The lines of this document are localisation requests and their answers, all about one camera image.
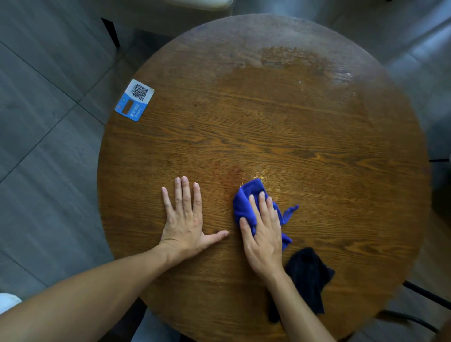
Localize blue cleaning cloth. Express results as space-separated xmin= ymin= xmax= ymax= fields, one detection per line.
xmin=233 ymin=178 xmax=299 ymax=252

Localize person's left forearm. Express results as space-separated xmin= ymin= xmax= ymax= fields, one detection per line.
xmin=0 ymin=244 xmax=180 ymax=342

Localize beige chair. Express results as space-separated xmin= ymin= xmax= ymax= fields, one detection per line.
xmin=99 ymin=0 xmax=235 ymax=49

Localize person's right hand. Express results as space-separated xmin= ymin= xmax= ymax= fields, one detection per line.
xmin=239 ymin=191 xmax=285 ymax=283

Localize white garment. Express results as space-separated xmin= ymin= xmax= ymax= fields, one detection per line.
xmin=0 ymin=293 xmax=22 ymax=315

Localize black metal chair frame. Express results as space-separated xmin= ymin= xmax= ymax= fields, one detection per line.
xmin=379 ymin=280 xmax=451 ymax=334

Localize blue and white code sticker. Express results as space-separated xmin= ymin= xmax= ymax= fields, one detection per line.
xmin=114 ymin=79 xmax=155 ymax=122

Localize person's left hand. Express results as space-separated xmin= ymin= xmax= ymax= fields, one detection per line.
xmin=159 ymin=176 xmax=230 ymax=266

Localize black cloth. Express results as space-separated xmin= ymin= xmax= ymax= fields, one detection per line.
xmin=268 ymin=247 xmax=335 ymax=324

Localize person's right forearm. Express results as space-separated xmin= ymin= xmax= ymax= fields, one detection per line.
xmin=265 ymin=271 xmax=337 ymax=342

